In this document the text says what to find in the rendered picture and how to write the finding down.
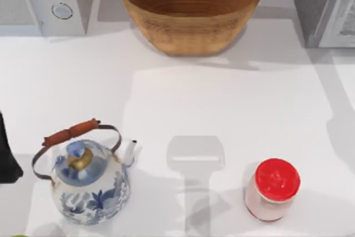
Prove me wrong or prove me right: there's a brown woven basket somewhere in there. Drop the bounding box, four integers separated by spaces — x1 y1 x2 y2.
119 0 263 57

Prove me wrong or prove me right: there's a blue and white teapot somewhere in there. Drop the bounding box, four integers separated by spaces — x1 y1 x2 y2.
31 118 138 226

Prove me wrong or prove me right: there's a red-lidded white jar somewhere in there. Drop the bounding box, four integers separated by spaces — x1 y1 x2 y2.
244 158 301 223

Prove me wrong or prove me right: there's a small microwave knob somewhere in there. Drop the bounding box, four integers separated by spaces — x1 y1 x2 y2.
51 2 74 20

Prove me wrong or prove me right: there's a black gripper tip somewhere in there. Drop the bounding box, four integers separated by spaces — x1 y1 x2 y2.
0 112 24 184

